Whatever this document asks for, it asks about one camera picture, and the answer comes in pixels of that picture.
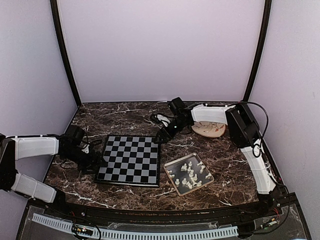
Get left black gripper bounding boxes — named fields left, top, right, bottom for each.
left=62, top=147, right=108, bottom=175

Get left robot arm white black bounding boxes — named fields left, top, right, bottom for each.
left=0, top=125, right=103, bottom=218

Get grey slotted cable duct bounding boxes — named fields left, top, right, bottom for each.
left=31, top=213, right=239, bottom=240

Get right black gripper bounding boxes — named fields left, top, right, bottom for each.
left=154, top=118, right=190, bottom=145

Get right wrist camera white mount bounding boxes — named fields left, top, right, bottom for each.
left=150, top=113, right=171, bottom=127

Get black front rail base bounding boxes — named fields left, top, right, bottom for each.
left=16, top=193, right=312, bottom=240

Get black frame post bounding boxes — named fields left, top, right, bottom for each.
left=242, top=0, right=272, bottom=102
left=50, top=0, right=82, bottom=108

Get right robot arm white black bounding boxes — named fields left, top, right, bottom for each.
left=151, top=97, right=276, bottom=217

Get right black frame post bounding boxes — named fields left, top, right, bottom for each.
left=242, top=0, right=272, bottom=102

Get left black frame post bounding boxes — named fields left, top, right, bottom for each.
left=50, top=0, right=82, bottom=108

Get black grey chessboard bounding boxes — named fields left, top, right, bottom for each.
left=94, top=134, right=161, bottom=188

